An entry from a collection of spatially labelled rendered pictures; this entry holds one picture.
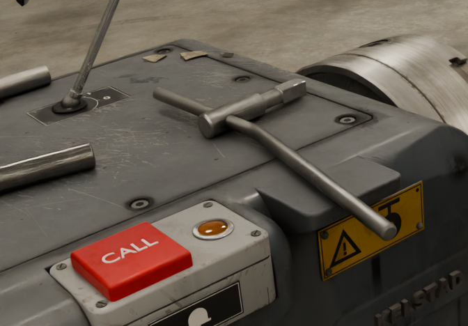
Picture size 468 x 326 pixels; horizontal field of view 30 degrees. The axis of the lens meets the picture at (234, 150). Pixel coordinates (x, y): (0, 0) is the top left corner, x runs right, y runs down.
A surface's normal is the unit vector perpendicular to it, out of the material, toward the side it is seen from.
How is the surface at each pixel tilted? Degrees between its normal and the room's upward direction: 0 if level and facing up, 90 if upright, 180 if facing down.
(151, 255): 0
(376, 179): 0
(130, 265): 0
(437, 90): 32
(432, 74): 25
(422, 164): 61
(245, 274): 90
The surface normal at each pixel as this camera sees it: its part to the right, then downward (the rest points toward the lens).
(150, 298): 0.56, 0.28
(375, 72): 0.01, -0.82
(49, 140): -0.12, -0.91
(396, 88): 0.13, -0.71
